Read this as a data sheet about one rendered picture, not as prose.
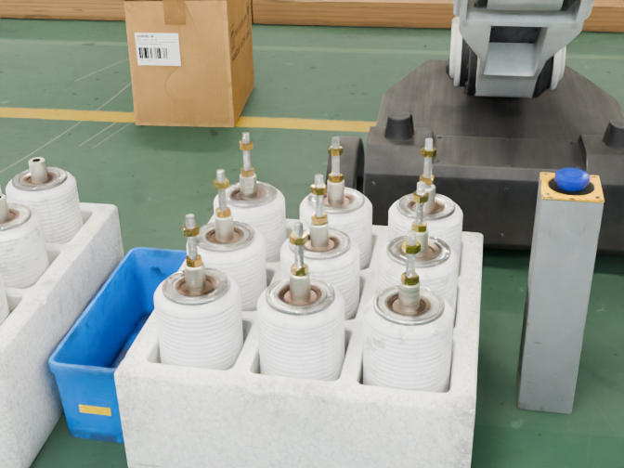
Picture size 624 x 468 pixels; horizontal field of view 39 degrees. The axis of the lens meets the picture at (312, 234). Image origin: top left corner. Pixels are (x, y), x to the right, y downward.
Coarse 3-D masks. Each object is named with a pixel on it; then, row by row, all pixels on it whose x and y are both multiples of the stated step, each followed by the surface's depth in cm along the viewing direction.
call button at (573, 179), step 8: (568, 168) 106; (576, 168) 106; (560, 176) 104; (568, 176) 104; (576, 176) 104; (584, 176) 104; (560, 184) 105; (568, 184) 104; (576, 184) 104; (584, 184) 104
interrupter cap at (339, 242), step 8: (336, 232) 109; (336, 240) 108; (344, 240) 108; (304, 248) 106; (312, 248) 107; (328, 248) 106; (336, 248) 106; (344, 248) 106; (304, 256) 104; (312, 256) 104; (320, 256) 104; (328, 256) 104; (336, 256) 104
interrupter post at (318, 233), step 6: (312, 222) 106; (312, 228) 106; (318, 228) 105; (324, 228) 105; (312, 234) 106; (318, 234) 106; (324, 234) 106; (312, 240) 106; (318, 240) 106; (324, 240) 106; (312, 246) 107; (318, 246) 106; (324, 246) 106
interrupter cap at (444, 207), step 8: (400, 200) 117; (408, 200) 117; (440, 200) 117; (448, 200) 116; (400, 208) 115; (408, 208) 115; (440, 208) 115; (448, 208) 115; (408, 216) 113; (424, 216) 112; (432, 216) 112; (440, 216) 112
